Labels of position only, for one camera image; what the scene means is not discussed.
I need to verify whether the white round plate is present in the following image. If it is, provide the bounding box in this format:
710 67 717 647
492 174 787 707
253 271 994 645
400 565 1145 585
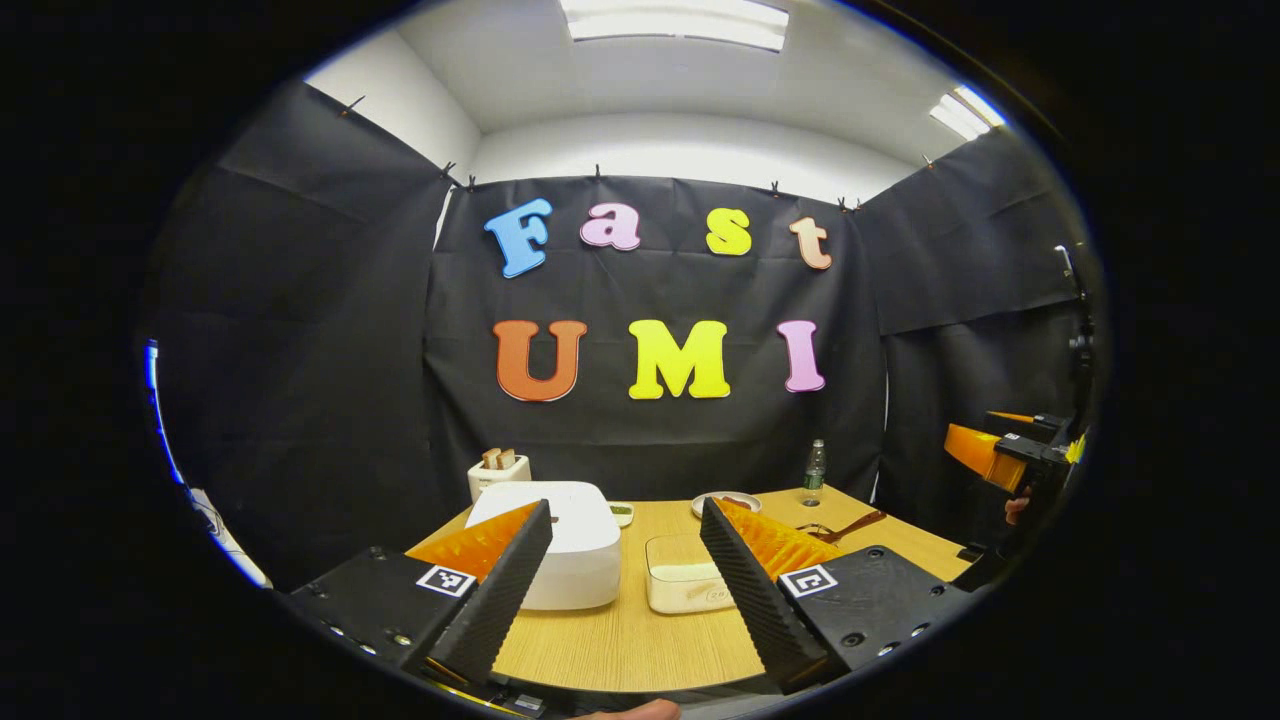
691 490 763 519

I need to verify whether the white toaster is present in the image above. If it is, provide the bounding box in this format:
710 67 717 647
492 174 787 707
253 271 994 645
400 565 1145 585
467 455 532 501

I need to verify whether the white object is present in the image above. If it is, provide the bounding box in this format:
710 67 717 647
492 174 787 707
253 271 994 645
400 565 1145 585
190 488 273 589

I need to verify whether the clear box of rice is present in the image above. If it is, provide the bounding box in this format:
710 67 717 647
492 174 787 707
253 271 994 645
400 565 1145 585
645 533 741 615

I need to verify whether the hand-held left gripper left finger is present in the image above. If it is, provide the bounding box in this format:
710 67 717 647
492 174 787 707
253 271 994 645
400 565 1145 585
285 500 555 689

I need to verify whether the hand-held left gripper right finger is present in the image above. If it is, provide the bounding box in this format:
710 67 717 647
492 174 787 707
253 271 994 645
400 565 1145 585
700 495 976 694

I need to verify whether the white rice cooker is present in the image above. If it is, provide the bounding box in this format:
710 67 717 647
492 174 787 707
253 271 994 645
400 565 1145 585
465 481 623 612

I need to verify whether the narrow ceiling light panel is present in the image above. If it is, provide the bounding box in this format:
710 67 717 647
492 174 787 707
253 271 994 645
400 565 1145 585
928 85 1006 141

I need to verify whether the brown wooden spoon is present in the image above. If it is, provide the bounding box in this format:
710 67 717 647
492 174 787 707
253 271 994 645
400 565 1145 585
815 510 889 546

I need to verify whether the large ceiling light panel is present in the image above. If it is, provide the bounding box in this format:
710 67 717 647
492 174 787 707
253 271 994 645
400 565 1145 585
558 0 791 53

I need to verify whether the black backdrop cloth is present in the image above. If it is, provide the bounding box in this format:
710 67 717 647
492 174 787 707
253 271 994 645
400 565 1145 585
140 80 1106 591

